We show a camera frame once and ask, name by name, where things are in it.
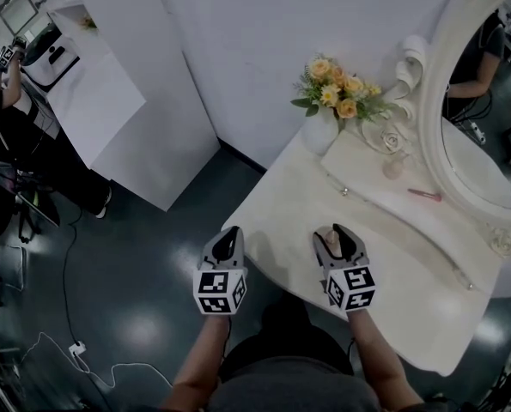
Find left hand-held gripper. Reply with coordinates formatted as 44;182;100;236
193;226;249;316

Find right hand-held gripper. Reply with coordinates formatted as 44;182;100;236
312;223;377;313

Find person's left forearm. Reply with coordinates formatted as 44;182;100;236
162;313;233;412

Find person's right forearm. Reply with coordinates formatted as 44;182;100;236
344;309;426;412

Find white dressing table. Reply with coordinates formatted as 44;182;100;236
220;118;510;378

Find person's black trousers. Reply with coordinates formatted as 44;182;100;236
218;292;355;379

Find small clear glass jar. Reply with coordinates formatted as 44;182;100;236
381;154;405;181

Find white vase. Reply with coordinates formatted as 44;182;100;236
301;112;340;156

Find person's grey shirt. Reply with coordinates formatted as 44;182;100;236
125;355;453;412

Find yellow flower bouquet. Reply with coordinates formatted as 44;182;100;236
290;52;396;123

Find oval white-framed mirror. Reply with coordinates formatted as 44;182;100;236
394;0;511;260

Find white cabinet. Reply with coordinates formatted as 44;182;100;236
21;0;221;213

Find black and white appliance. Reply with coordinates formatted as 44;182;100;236
20;22;81;94

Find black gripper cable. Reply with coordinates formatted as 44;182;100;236
217;314;234;371

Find black floor cable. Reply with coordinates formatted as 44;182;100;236
60;210;83;345

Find white cable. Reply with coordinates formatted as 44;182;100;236
20;330;174;391

